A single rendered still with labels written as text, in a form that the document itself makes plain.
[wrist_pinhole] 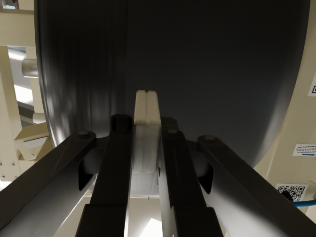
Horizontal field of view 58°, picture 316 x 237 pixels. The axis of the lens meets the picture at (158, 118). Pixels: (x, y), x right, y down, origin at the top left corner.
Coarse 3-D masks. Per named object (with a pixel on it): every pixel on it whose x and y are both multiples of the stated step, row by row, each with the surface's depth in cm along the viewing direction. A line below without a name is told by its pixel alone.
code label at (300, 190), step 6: (276, 186) 65; (282, 186) 65; (288, 186) 65; (294, 186) 65; (300, 186) 65; (306, 186) 65; (294, 192) 66; (300, 192) 66; (294, 198) 67; (300, 198) 67
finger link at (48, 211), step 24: (72, 144) 13; (48, 168) 11; (72, 168) 12; (0, 192) 9; (24, 192) 9; (48, 192) 10; (72, 192) 12; (0, 216) 8; (24, 216) 9; (48, 216) 10
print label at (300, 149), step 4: (296, 144) 59; (300, 144) 59; (304, 144) 59; (308, 144) 59; (312, 144) 59; (296, 148) 60; (300, 148) 60; (304, 148) 60; (308, 148) 60; (312, 148) 60; (296, 152) 60; (300, 152) 60; (304, 152) 60; (308, 152) 60; (312, 152) 60; (312, 156) 61
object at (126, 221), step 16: (112, 128) 15; (128, 128) 15; (112, 144) 13; (128, 144) 13; (112, 160) 12; (128, 160) 12; (112, 176) 11; (128, 176) 11; (96, 192) 10; (112, 192) 10; (128, 192) 10; (96, 208) 8; (112, 208) 8; (128, 208) 11; (80, 224) 7; (96, 224) 7; (112, 224) 8
